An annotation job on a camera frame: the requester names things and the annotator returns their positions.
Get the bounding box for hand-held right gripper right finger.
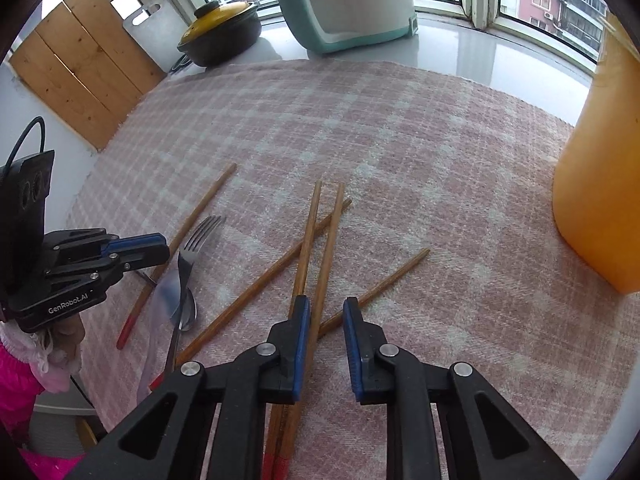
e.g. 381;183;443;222
343;297;581;480

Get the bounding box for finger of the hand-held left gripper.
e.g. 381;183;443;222
47;246;170;283
44;228;167;257

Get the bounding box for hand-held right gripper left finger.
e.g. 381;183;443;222
65;295;311;480

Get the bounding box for metal fork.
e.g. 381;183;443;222
162;215;227;378

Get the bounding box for metal spoon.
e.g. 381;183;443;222
134;269;198;333

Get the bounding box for red-tipped wooden chopstick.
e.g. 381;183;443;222
116;162;238;351
149;198;353;391
272;182;347;480
261;180;323;480
317;247;432;338

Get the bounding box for yellow plastic utensil holder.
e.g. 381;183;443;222
551;12;640;295

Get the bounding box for person's left forearm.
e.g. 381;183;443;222
0;317;86;480

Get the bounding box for clear plastic wrapper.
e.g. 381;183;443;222
137;270;187;403

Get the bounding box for wooden plank board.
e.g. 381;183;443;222
9;0;167;152

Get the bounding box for grey stool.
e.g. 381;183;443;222
27;375;108;456

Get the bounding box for pink plaid cloth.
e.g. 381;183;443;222
65;59;640;480

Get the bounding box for white cutting board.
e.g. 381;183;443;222
122;2;166;76

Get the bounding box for black pot with yellow lid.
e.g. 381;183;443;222
177;1;263;68

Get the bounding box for teal and white electric pot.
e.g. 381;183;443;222
275;0;418;56

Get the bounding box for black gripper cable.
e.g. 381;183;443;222
9;116;47;163

